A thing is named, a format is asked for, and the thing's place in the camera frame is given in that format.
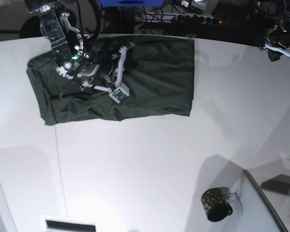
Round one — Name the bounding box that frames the blue box with oval hole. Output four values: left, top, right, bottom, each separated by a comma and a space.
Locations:
98, 0, 164, 7

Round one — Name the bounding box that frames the black power strip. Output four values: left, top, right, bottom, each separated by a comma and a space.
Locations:
134, 12, 225, 25

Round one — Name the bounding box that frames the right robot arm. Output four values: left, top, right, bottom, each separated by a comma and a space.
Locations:
25, 0, 135, 103

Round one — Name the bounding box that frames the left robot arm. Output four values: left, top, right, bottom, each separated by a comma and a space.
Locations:
256, 0, 290, 62

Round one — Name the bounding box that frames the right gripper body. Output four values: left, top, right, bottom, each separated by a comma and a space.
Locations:
55, 52, 120, 81

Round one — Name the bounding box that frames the grey metal side table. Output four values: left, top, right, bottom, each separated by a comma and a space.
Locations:
239, 170, 290, 232

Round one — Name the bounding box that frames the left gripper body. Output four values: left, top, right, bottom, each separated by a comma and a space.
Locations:
265, 24, 290, 48

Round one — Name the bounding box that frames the black mug with gold dots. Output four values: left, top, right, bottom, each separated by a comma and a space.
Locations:
201, 188, 233, 222

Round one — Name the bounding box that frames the dark green t-shirt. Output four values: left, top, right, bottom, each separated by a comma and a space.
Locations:
27, 35, 195, 126

